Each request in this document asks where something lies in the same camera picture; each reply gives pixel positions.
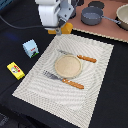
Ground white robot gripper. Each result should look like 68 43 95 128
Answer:
38 0 74 31

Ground light blue milk carton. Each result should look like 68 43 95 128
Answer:
23 40 39 58

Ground yellow butter box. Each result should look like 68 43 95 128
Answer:
7 62 25 80

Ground orange bread loaf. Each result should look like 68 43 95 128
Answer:
48 23 73 34

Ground pink serving board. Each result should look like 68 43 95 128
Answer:
69 0 128 42

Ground round wooden plate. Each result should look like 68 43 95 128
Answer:
55 55 82 78

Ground woven beige placemat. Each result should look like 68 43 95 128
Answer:
13 34 113 128

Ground cream frying pan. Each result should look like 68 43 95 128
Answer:
116 4 128 30

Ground grey saucepan with handle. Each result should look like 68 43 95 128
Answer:
80 6 122 27

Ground knife with orange handle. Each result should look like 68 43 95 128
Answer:
57 49 97 63

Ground fork with orange handle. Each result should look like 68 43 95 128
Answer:
43 70 84 89

